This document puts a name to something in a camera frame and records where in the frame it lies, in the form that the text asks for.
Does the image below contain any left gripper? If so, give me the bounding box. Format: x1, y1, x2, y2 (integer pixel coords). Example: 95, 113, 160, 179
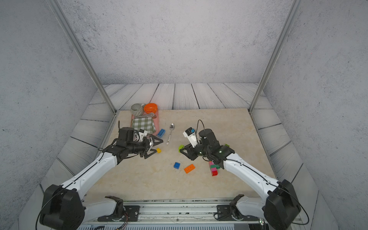
126, 134, 163, 159

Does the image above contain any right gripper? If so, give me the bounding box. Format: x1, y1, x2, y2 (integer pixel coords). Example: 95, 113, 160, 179
179, 140, 211, 161

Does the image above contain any lime green lego brick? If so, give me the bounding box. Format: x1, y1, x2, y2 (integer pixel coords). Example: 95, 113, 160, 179
178, 145, 185, 152

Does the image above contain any blue long lego brick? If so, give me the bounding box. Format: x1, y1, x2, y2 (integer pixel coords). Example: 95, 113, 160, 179
157, 129, 166, 138

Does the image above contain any orange lego brick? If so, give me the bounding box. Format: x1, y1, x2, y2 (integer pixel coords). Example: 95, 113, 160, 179
184, 164, 195, 173

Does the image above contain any dark green lego brick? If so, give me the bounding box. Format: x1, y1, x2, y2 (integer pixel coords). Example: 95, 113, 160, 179
210, 164, 220, 169

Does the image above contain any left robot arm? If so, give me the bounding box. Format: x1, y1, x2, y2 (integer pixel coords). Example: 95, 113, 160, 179
36, 127, 163, 230

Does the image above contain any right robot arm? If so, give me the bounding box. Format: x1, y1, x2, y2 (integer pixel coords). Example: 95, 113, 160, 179
180, 127, 304, 230

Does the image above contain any green checkered cloth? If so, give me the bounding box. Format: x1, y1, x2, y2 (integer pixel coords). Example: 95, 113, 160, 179
132, 117, 156, 134

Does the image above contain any pink tray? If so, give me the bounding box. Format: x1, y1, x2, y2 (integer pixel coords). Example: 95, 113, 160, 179
131, 112, 160, 135

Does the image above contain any metal spoon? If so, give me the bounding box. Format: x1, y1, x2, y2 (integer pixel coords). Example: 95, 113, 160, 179
166, 123, 175, 145

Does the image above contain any metal utensil on tray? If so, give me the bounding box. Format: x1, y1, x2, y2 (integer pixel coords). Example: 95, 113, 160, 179
135, 113, 157, 119

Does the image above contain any orange bowl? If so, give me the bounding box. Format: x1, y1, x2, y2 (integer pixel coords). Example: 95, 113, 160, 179
144, 103, 158, 114

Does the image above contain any striped grey mug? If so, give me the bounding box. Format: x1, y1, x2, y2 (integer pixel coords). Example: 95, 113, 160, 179
130, 103, 145, 117

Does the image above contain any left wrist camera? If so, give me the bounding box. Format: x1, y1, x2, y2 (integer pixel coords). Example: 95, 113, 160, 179
138, 129, 148, 140

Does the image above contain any aluminium front rail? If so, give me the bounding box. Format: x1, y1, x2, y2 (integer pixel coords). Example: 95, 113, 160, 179
51, 199, 305, 230

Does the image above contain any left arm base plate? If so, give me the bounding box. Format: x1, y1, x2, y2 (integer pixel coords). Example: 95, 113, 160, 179
97, 205, 140, 223

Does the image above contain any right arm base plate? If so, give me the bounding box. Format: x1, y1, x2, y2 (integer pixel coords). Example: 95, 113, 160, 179
214, 205, 259, 221

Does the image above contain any left aluminium frame post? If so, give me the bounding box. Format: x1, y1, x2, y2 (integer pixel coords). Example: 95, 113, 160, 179
47, 0, 117, 115

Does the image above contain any aluminium frame post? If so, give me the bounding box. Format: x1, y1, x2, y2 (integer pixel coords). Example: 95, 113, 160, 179
248, 0, 302, 114
47, 0, 117, 115

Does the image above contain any right aluminium frame post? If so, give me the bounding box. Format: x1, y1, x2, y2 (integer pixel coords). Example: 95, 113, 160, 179
248, 0, 302, 114

